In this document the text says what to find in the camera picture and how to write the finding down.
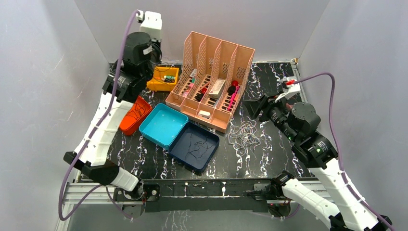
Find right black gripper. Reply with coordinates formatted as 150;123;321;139
241;90;297;142

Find thin cables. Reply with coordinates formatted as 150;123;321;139
227;119;264;154

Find black cable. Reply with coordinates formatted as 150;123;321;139
185;134;213;160
129;102;148;122

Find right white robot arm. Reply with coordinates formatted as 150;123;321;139
243;96;392;231

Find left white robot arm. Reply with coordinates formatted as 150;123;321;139
64;32;160;200

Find pink pen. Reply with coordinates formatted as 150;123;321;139
227;85;240;111

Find red black bottle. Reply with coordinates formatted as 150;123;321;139
227;80;239;96

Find yellow plastic bin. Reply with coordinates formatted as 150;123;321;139
147;66;180;91

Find markers in yellow bin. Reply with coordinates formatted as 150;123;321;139
157;75;176;83

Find white pink box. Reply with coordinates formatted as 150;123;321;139
208;79;226;99

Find white stapler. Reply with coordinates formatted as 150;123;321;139
198;110;211;119

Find peach file organizer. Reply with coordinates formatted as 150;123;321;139
166;32;255;132

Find orange plastic tray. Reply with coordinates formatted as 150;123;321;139
119;96;153;136

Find teal plastic tray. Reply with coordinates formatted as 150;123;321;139
139;103;189;151

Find dark blue plastic tray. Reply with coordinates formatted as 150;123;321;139
169;122;220;174

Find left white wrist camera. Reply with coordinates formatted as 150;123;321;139
136;11;163;43

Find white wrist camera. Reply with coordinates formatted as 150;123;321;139
136;11;163;43
274;77;301;103

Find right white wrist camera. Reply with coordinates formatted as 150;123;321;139
274;77;301;103

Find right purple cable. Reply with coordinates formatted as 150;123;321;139
287;72;396;231

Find purple cable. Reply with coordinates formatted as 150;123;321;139
287;72;396;231
58;9;142;221

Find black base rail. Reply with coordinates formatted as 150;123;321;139
113;179;299;219

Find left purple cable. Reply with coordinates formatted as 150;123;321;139
58;9;142;221

